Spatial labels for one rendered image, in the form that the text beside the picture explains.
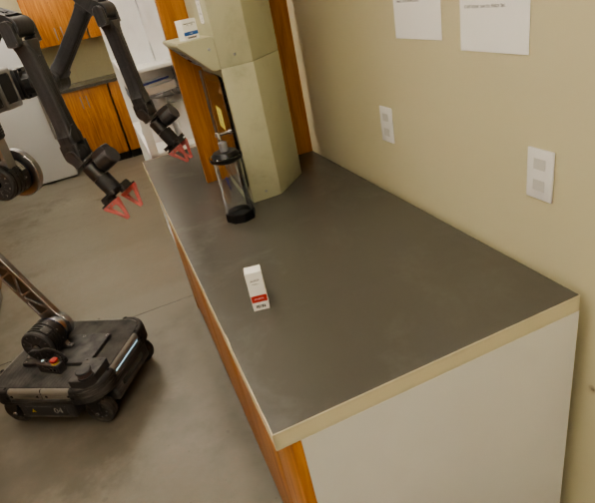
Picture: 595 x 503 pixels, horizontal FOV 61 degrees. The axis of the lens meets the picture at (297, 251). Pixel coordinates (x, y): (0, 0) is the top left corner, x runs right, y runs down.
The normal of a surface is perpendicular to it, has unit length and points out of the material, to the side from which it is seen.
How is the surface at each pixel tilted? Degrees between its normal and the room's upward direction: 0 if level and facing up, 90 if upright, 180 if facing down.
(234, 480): 0
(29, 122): 90
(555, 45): 90
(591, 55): 90
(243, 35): 90
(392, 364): 0
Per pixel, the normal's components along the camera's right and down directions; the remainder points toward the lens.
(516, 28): -0.91, 0.33
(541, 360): 0.37, 0.38
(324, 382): -0.18, -0.86
